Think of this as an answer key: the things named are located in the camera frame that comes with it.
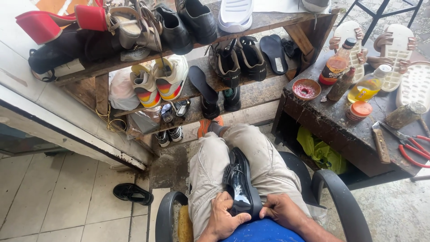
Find person's right hand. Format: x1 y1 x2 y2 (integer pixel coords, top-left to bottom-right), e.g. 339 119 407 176
259 194 312 233

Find person's left hand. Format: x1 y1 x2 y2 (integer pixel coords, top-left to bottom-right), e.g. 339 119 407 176
200 192 252 241

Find black glossy leather shoe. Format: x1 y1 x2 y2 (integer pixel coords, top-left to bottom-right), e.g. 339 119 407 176
223 147 263 220

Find person's blue shirt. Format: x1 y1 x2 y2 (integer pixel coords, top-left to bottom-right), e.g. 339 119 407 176
220 218 306 242

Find yellow chair cushion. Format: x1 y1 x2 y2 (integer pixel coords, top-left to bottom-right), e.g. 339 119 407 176
177 205 194 242

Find person's beige trousers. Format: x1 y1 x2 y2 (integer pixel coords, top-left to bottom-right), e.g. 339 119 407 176
187 123 312 241

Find black office chair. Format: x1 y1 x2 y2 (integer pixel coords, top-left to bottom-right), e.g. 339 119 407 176
155 151 373 242

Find green plastic bag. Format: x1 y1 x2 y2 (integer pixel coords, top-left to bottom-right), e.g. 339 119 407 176
297 126 348 175

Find black slip-on shoe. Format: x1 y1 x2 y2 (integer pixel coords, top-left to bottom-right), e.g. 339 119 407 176
112 183 154 206

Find person's orange shoe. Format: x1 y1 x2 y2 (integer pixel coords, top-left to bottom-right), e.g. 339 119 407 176
198 116 224 138

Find dark wooden work table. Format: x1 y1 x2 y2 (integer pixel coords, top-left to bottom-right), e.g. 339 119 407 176
271 50 430 189

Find wooden rack with shoes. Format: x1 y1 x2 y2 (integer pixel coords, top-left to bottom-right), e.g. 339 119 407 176
15 0 340 148

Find red-stained round bowl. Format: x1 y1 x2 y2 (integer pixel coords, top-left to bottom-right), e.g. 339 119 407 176
292 78 322 101

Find small jar with orange lid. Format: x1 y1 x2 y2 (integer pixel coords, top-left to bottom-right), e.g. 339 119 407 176
346 101 373 122

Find small dirty brown bottle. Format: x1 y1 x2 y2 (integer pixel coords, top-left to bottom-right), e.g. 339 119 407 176
327 67 356 102

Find bottle with yellow liquid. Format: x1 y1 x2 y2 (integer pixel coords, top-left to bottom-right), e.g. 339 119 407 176
347 64 392 104

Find dirty glass jar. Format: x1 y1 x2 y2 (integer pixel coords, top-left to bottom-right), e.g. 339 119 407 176
385 102 427 130

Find bottle with orange liquid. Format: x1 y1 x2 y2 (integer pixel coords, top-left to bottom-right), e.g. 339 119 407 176
318 38 357 85

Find white sandal sole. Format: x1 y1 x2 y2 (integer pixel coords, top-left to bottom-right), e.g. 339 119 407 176
396 61 430 113

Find wooden-handled knife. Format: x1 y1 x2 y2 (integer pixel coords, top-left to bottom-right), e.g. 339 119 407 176
372 121 391 164

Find red-handled scissors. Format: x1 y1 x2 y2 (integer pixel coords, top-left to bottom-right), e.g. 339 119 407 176
381 122 430 169

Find white sandal with brown straps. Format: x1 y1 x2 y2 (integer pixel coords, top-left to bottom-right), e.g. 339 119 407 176
329 21 368 83
367 24 417 93

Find black metal stool frame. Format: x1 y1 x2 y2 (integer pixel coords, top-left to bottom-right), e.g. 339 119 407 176
338 0 424 46

